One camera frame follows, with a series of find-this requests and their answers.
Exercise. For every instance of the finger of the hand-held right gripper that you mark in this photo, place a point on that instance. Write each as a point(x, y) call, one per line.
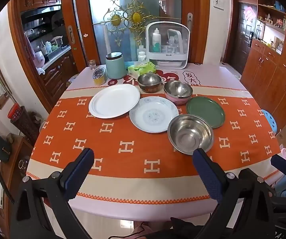
point(281, 161)

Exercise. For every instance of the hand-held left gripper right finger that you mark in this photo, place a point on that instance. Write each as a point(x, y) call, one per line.
point(207, 174)

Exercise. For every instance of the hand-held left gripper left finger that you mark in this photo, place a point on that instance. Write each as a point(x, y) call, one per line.
point(79, 174)

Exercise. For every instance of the large steel bowl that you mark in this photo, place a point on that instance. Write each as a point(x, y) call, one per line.
point(190, 134)

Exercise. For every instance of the green plate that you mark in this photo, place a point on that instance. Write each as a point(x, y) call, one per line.
point(205, 112)

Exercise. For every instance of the large white plate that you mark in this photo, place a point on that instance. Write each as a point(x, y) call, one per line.
point(113, 100)

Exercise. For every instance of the white patterned plate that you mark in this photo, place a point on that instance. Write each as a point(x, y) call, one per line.
point(152, 114)

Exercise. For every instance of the red steel-lined bowl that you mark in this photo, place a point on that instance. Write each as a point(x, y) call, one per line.
point(149, 82)

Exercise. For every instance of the blue plastic stool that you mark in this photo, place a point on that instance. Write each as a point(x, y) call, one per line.
point(269, 119)

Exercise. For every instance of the person's black garment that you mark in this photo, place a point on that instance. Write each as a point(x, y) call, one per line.
point(182, 230)

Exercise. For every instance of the orange patterned cloth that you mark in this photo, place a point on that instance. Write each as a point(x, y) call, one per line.
point(133, 139)

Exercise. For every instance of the dark wicker basket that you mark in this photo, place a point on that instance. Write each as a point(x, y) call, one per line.
point(27, 125)

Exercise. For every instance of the black bag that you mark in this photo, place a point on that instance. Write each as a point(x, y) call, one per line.
point(0, 148)

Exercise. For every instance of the person's pink garment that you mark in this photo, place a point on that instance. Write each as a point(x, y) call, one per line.
point(143, 230)

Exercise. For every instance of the yellow jar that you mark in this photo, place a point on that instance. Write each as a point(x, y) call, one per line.
point(99, 77)

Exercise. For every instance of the wooden kitchen counter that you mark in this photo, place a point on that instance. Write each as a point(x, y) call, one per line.
point(58, 69)

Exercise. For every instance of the small glass jar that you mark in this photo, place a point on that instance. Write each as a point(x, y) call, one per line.
point(92, 64)

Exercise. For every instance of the teal canister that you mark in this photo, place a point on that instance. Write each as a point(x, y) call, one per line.
point(114, 66)

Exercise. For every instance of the white bottle sterilizer cabinet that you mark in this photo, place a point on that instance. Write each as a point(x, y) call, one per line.
point(166, 62)

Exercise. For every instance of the pink ceramic jar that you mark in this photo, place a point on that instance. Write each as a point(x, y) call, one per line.
point(39, 58)

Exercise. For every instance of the green tissue pack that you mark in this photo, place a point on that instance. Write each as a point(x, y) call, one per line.
point(143, 68)

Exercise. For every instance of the white pill bottle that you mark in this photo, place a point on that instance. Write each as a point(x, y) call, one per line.
point(142, 56)

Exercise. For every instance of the white rolled sheet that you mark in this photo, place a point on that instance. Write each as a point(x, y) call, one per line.
point(106, 41)

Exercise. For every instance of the clear baby bottle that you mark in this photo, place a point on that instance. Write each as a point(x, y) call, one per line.
point(172, 41)

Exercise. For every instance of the dark entry door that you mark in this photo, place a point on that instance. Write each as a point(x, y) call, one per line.
point(242, 27)

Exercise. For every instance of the white and green bottle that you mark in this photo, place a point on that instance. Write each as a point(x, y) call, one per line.
point(156, 39)

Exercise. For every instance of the glass door with gold ornament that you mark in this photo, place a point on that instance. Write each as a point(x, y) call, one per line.
point(133, 0)

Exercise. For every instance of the wooden wall cabinet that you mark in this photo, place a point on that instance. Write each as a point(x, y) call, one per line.
point(277, 74)

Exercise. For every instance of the wall switch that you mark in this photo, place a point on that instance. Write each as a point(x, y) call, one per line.
point(219, 2)

